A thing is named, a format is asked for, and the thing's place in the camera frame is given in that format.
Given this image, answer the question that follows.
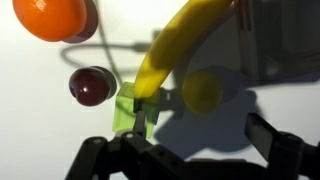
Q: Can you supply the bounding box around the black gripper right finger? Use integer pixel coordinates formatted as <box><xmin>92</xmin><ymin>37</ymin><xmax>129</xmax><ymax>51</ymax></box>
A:
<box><xmin>244</xmin><ymin>112</ymin><xmax>320</xmax><ymax>180</ymax></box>

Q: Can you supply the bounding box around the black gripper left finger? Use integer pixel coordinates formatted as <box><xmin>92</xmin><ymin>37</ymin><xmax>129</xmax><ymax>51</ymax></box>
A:
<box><xmin>64</xmin><ymin>110</ymin><xmax>201</xmax><ymax>180</ymax></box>

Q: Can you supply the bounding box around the yellow toy lemon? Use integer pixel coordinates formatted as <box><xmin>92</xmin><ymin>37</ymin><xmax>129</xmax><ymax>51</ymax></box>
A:
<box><xmin>181</xmin><ymin>69</ymin><xmax>224</xmax><ymax>115</ymax></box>

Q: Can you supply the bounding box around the dark red toy plum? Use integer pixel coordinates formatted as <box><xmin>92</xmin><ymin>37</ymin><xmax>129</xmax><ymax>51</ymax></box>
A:
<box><xmin>68</xmin><ymin>67</ymin><xmax>112</xmax><ymax>108</ymax></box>

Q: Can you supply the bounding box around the yellow toy banana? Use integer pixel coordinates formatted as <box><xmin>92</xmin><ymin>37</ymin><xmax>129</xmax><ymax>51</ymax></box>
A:
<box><xmin>133</xmin><ymin>0</ymin><xmax>236</xmax><ymax>100</ymax></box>

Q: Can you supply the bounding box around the toy orange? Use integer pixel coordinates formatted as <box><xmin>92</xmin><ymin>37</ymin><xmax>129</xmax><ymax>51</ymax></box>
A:
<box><xmin>12</xmin><ymin>0</ymin><xmax>89</xmax><ymax>43</ymax></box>

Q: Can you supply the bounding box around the lime green block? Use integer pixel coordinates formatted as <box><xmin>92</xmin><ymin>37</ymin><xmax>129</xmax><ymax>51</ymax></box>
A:
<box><xmin>113</xmin><ymin>81</ymin><xmax>161</xmax><ymax>140</ymax></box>

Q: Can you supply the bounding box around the light wooden tray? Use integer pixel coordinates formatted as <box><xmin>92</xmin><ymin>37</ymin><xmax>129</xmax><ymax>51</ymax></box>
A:
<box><xmin>234</xmin><ymin>0</ymin><xmax>320</xmax><ymax>85</ymax></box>

